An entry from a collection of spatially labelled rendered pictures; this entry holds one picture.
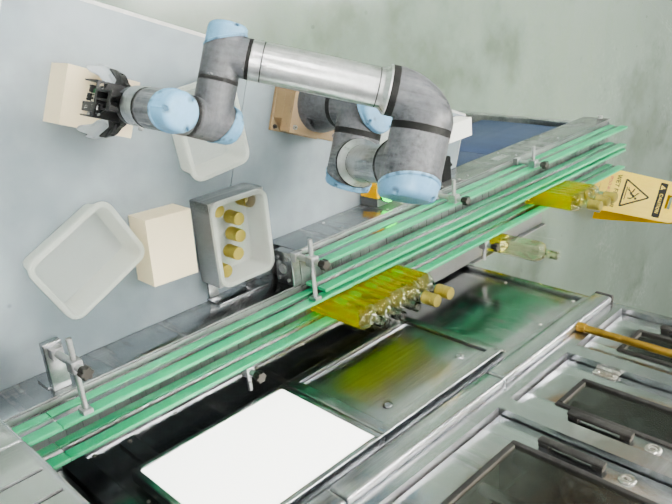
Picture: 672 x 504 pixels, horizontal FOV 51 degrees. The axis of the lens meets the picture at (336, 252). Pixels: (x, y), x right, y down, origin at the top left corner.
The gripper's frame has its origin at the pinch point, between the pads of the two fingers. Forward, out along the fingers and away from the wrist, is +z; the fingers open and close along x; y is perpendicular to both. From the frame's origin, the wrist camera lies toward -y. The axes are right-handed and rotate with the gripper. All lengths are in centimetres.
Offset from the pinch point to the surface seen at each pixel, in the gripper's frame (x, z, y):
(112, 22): -17.4, 5.3, -3.6
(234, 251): 29, -1, -42
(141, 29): -17.9, 5.3, -10.5
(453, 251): 21, -14, -119
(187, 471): 72, -28, -19
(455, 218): 11, -11, -120
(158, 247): 29.1, -2.3, -19.2
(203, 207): 18.8, -0.7, -30.7
